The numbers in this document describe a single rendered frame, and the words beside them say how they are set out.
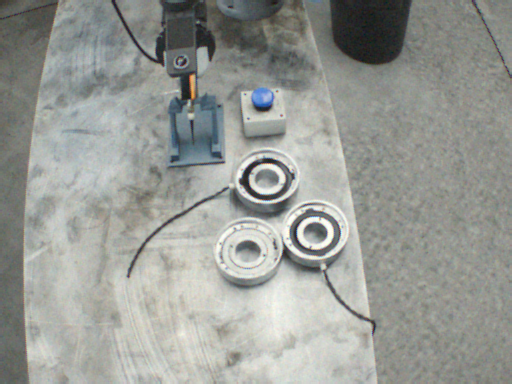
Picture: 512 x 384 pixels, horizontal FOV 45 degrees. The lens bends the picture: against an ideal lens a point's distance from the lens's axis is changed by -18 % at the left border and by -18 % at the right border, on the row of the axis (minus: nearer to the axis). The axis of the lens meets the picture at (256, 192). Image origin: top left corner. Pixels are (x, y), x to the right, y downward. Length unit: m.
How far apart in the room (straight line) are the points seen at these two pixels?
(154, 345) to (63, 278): 0.21
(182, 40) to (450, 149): 1.44
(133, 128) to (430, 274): 1.08
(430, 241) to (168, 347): 1.19
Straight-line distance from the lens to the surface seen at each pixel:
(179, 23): 1.06
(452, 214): 2.21
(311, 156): 1.28
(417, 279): 2.08
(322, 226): 1.19
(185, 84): 1.17
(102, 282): 1.20
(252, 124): 1.27
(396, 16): 2.33
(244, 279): 1.13
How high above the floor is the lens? 1.86
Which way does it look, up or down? 58 degrees down
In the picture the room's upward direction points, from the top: 3 degrees counter-clockwise
